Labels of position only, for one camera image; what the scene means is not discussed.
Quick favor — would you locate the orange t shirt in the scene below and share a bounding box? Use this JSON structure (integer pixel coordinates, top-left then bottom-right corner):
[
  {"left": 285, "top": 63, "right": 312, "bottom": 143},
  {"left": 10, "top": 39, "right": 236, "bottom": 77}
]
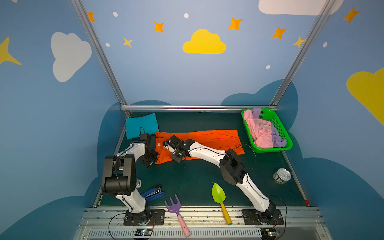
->
[{"left": 155, "top": 130, "right": 245, "bottom": 165}]

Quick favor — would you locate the green plastic basket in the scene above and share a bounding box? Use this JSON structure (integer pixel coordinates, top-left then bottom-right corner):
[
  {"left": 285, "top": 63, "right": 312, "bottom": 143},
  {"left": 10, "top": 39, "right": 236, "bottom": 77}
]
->
[{"left": 241, "top": 107, "right": 294, "bottom": 153}]

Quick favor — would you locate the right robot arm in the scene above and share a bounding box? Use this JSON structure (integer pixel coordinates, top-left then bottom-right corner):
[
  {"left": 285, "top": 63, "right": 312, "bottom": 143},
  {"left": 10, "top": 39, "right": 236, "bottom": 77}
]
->
[{"left": 163, "top": 135, "right": 276, "bottom": 224}]

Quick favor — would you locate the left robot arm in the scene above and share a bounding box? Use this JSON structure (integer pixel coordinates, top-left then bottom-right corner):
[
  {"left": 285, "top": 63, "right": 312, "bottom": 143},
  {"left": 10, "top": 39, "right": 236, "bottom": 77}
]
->
[{"left": 101, "top": 134, "right": 159, "bottom": 218}]

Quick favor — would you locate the grey stapler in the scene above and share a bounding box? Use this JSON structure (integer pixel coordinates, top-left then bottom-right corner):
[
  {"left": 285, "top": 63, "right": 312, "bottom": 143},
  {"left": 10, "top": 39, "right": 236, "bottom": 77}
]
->
[{"left": 136, "top": 179, "right": 142, "bottom": 188}]

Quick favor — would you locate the folded teal t shirt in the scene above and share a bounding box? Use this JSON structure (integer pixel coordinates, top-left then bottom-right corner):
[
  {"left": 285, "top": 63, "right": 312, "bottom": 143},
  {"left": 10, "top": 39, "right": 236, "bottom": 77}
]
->
[{"left": 126, "top": 113, "right": 159, "bottom": 140}]

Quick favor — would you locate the blue stapler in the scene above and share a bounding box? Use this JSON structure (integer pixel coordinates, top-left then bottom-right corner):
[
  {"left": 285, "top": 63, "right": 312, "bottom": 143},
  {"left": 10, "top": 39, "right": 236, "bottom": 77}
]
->
[{"left": 142, "top": 184, "right": 165, "bottom": 202}]

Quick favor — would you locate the left green circuit board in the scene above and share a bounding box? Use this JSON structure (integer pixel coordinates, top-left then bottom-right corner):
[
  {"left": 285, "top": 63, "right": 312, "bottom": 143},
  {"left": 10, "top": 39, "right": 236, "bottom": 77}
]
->
[{"left": 135, "top": 229, "right": 153, "bottom": 237}]

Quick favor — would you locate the green circuit board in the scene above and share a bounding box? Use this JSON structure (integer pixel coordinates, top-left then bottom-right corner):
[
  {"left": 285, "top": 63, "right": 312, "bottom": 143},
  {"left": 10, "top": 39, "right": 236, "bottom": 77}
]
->
[
  {"left": 261, "top": 228, "right": 278, "bottom": 240},
  {"left": 135, "top": 229, "right": 153, "bottom": 237}
]

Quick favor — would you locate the pink t shirt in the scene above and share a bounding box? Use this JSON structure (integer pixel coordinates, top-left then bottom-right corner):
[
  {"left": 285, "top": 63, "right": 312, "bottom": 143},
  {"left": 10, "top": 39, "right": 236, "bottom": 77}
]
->
[{"left": 243, "top": 108, "right": 273, "bottom": 149}]

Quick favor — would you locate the purple t shirt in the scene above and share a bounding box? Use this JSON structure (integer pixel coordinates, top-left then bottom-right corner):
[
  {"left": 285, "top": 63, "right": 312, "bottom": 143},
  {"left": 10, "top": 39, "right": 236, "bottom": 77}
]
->
[{"left": 250, "top": 107, "right": 288, "bottom": 148}]

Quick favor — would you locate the silver tin can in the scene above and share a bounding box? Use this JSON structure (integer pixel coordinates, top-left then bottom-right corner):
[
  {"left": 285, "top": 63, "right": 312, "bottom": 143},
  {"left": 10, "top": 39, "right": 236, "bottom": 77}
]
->
[{"left": 273, "top": 168, "right": 292, "bottom": 185}]

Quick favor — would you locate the right green circuit board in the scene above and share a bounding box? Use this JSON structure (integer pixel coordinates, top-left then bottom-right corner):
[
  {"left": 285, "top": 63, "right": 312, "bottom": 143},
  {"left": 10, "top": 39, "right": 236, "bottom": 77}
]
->
[{"left": 261, "top": 228, "right": 278, "bottom": 240}]

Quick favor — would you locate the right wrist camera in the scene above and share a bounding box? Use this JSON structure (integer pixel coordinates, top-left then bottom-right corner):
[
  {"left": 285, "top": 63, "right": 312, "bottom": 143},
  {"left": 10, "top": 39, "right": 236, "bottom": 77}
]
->
[{"left": 163, "top": 141, "right": 177, "bottom": 154}]

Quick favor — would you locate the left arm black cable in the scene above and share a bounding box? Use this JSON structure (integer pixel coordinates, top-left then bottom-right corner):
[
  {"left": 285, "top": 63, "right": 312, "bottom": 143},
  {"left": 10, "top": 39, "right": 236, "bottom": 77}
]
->
[{"left": 107, "top": 127, "right": 169, "bottom": 240}]

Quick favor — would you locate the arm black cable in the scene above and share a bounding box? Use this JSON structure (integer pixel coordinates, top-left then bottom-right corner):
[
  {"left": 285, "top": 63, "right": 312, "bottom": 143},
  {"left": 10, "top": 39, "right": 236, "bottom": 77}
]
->
[
  {"left": 191, "top": 143, "right": 288, "bottom": 238},
  {"left": 107, "top": 127, "right": 169, "bottom": 240}
]

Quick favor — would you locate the aluminium back frame rail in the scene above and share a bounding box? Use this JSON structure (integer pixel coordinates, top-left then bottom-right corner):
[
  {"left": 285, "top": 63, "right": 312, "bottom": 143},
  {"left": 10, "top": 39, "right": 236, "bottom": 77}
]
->
[{"left": 120, "top": 105, "right": 278, "bottom": 113}]

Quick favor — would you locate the purple toy rake pink handle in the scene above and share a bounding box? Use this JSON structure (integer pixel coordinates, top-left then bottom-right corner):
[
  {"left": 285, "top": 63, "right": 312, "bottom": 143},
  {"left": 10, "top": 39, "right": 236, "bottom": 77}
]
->
[{"left": 164, "top": 194, "right": 191, "bottom": 238}]

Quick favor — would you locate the green toy shovel yellow handle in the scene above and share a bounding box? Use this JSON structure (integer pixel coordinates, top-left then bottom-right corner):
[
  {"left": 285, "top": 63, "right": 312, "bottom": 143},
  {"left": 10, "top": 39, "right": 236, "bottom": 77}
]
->
[{"left": 212, "top": 183, "right": 233, "bottom": 226}]

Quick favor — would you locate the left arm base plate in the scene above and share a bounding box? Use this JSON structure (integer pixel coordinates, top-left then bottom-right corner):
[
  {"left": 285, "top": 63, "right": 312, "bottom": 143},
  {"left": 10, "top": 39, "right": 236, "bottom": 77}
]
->
[{"left": 123, "top": 210, "right": 165, "bottom": 226}]

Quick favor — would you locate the front aluminium mounting rail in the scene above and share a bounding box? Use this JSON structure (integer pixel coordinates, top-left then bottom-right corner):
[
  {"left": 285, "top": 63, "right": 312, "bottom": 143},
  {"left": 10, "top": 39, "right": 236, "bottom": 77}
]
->
[{"left": 74, "top": 206, "right": 332, "bottom": 240}]

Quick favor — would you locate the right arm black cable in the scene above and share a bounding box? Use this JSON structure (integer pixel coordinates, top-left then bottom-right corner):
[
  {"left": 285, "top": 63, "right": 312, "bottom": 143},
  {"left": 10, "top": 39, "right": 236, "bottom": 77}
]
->
[{"left": 191, "top": 143, "right": 288, "bottom": 238}]

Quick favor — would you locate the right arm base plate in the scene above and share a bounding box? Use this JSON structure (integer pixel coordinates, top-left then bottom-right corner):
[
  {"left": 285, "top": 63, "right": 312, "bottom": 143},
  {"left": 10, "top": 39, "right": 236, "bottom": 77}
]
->
[{"left": 242, "top": 209, "right": 285, "bottom": 225}]

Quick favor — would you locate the aluminium left frame post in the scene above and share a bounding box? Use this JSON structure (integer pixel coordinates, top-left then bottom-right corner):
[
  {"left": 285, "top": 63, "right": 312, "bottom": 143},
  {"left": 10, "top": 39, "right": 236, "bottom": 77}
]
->
[{"left": 71, "top": 0, "right": 132, "bottom": 118}]

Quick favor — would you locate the aluminium frame post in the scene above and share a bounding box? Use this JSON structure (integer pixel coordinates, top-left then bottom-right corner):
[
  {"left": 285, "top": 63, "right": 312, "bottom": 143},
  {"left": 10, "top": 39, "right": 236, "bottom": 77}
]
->
[
  {"left": 269, "top": 0, "right": 336, "bottom": 109},
  {"left": 71, "top": 0, "right": 132, "bottom": 118}
]

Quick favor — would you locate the aluminium right frame post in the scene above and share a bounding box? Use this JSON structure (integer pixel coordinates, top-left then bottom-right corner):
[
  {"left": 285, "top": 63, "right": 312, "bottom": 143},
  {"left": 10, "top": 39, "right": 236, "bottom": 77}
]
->
[{"left": 269, "top": 0, "right": 336, "bottom": 109}]

